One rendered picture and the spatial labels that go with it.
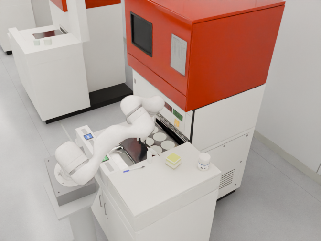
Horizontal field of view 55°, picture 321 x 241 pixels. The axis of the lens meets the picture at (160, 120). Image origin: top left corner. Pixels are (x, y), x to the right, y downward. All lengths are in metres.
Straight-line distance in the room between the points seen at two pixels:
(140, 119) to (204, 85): 0.59
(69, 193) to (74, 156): 0.47
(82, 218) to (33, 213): 1.01
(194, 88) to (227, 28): 0.39
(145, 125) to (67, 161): 0.41
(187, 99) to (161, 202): 0.65
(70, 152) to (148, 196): 0.53
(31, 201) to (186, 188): 1.79
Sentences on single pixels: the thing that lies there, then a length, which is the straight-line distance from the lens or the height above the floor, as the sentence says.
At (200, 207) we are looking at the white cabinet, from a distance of 2.09.
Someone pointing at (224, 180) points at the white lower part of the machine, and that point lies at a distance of 2.85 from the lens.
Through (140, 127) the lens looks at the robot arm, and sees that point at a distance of 1.54.
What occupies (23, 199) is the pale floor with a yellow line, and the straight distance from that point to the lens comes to 3.27.
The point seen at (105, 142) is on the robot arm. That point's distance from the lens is 1.54.
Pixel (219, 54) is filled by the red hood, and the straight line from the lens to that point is 1.95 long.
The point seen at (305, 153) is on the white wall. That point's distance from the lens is 3.52.
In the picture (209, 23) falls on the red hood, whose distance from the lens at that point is 1.80.
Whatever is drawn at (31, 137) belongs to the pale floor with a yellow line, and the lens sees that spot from 3.96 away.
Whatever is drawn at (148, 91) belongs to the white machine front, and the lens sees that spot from 2.46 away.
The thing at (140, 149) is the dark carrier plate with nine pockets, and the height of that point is 0.90.
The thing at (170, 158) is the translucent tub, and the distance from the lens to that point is 1.92.
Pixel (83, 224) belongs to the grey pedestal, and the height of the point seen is 0.55.
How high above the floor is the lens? 2.35
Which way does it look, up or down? 36 degrees down
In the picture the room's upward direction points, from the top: 1 degrees clockwise
